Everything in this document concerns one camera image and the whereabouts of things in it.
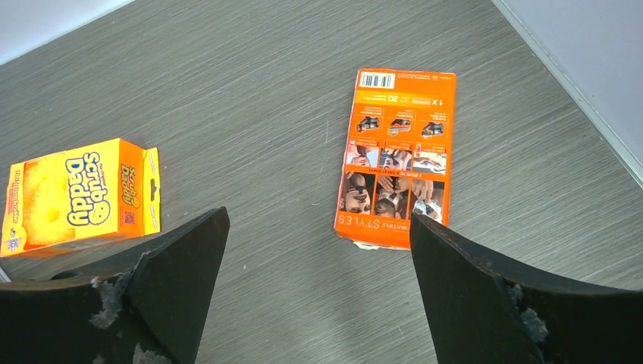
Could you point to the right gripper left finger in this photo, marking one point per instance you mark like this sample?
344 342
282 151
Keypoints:
146 304

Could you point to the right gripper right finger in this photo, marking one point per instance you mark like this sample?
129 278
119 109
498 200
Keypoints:
485 307

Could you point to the orange sponge box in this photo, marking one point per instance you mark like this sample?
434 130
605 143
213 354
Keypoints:
80 198

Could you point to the orange photo printed package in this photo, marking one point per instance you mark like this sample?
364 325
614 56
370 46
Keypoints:
397 160

